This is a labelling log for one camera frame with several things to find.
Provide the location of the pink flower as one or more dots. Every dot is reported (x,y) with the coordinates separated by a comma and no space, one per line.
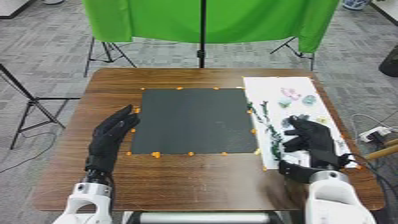
(290,92)

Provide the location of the blue flower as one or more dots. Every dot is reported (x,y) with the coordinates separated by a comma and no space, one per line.
(307,100)

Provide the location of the blue and white vase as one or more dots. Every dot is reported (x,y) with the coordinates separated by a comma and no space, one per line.
(355,4)

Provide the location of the black tripod stand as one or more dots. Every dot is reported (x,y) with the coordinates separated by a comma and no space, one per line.
(32,103)

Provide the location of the black upright pole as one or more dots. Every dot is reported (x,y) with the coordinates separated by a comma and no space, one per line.
(201,33)

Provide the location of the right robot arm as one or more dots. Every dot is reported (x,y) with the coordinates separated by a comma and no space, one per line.
(334,203)

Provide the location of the dark mat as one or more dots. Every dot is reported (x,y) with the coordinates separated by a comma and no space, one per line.
(192,120)

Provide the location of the yellow flower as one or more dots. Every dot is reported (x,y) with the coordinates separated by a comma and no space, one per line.
(322,120)

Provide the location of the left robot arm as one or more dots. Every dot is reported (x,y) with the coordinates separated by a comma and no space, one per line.
(89,200)

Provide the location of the pale grey bar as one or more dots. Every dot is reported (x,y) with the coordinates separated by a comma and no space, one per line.
(204,218)

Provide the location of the black backdrop stand legs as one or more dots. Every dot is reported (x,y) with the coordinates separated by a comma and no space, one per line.
(107,53)
(293,50)

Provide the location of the white sheet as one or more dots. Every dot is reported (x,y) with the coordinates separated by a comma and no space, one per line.
(284,113)

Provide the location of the pale green flower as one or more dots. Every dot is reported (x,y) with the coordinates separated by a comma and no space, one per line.
(284,103)

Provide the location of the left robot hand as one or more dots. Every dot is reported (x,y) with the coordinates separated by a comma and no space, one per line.
(108,133)

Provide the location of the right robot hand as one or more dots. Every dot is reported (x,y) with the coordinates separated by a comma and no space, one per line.
(313,140)

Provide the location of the white power strip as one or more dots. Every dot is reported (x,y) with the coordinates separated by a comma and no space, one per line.
(375,134)

